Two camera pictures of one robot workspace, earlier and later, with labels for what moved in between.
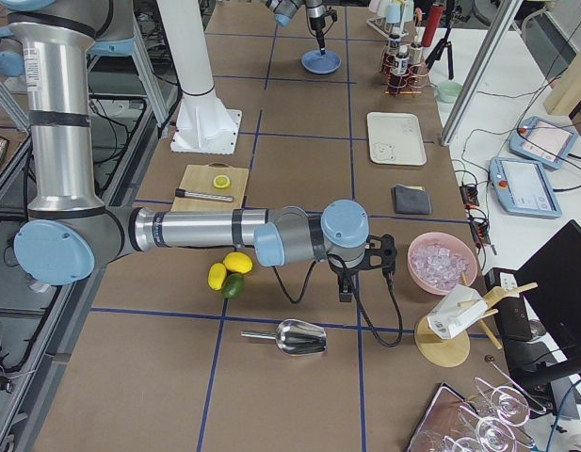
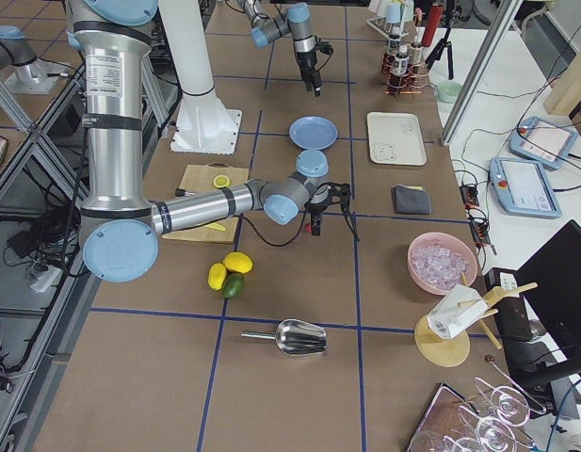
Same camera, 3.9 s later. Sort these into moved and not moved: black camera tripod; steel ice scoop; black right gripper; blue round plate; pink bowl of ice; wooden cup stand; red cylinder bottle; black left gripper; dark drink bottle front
Moved: black left gripper; blue round plate; black right gripper
Not moved: black camera tripod; red cylinder bottle; pink bowl of ice; steel ice scoop; wooden cup stand; dark drink bottle front
